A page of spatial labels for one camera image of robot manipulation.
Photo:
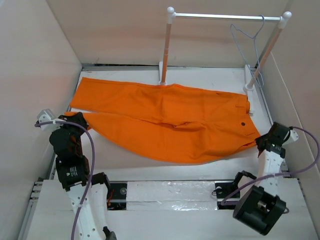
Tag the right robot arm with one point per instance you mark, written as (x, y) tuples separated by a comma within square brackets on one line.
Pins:
[(259, 206)]

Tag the silver tape strip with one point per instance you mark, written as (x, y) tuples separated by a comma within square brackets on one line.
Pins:
[(182, 195)]

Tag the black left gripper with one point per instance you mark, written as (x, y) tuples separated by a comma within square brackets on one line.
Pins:
[(77, 117)]

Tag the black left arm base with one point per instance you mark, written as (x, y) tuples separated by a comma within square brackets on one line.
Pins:
[(117, 196)]

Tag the blue wire hanger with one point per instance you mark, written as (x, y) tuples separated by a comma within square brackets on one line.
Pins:
[(245, 49)]

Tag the orange trousers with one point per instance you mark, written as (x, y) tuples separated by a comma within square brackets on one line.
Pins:
[(168, 123)]

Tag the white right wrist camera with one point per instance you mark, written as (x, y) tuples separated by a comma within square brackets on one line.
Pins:
[(291, 137)]

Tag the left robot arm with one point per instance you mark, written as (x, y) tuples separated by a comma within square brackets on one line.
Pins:
[(86, 191)]

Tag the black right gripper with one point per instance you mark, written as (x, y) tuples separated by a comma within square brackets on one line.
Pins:
[(257, 140)]

